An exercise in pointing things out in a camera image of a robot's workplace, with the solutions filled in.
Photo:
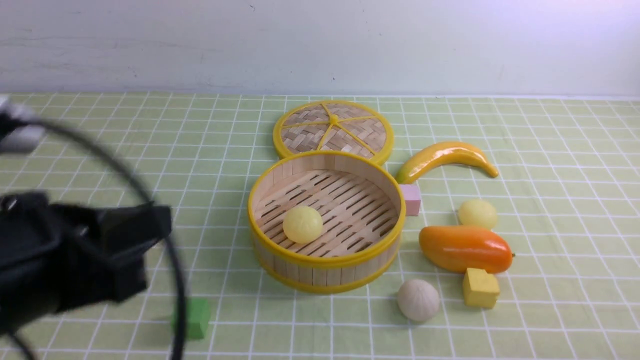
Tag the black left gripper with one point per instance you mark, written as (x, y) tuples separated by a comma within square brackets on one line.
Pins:
[(56, 257)]

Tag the yellow bun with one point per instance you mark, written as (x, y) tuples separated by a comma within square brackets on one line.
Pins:
[(302, 224), (479, 213)]

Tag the white bun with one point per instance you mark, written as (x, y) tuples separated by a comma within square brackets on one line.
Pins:
[(418, 300)]

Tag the bamboo steamer tray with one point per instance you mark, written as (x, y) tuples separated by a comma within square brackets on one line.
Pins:
[(363, 213)]

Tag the woven bamboo steamer lid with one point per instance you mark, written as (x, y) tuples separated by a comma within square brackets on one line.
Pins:
[(334, 125)]

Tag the green wooden cube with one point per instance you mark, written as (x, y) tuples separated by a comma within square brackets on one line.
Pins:
[(198, 313)]

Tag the pink wooden cube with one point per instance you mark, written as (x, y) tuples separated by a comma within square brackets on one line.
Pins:
[(412, 198)]

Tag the orange toy mango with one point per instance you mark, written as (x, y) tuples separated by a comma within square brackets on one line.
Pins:
[(456, 248)]

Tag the yellow toy banana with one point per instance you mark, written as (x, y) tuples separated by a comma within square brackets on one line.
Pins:
[(443, 154)]

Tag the yellow wooden cube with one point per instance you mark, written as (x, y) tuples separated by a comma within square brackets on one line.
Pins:
[(480, 289)]

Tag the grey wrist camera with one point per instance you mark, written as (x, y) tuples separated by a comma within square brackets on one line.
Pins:
[(19, 134)]

